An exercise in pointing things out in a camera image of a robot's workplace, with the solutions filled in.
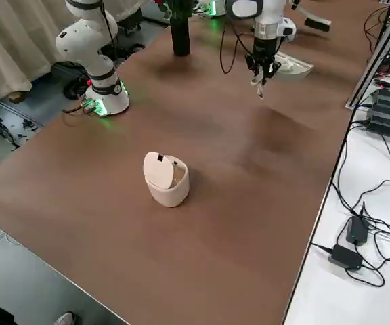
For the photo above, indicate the person's foot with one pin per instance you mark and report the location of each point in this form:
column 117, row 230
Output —
column 65, row 319

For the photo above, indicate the black vase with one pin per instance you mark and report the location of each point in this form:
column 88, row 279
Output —
column 180, row 37

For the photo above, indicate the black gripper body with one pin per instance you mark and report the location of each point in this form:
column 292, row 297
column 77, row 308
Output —
column 265, row 47

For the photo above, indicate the white brush with black bristles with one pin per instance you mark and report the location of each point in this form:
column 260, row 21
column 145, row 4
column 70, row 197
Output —
column 317, row 23

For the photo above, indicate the small beige lidded bin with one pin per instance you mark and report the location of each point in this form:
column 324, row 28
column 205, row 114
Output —
column 171, row 193

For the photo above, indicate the black power adapter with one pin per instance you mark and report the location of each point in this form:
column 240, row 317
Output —
column 357, row 231
column 345, row 257

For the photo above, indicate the white paper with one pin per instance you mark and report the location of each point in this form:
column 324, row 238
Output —
column 284, row 64

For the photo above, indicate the aluminium post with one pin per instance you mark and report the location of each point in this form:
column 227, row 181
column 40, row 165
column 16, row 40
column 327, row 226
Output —
column 378, row 54

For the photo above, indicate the pale green dustpan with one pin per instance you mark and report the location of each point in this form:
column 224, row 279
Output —
column 296, row 72

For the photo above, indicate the beige curtain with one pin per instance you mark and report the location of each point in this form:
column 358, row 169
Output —
column 9, row 50

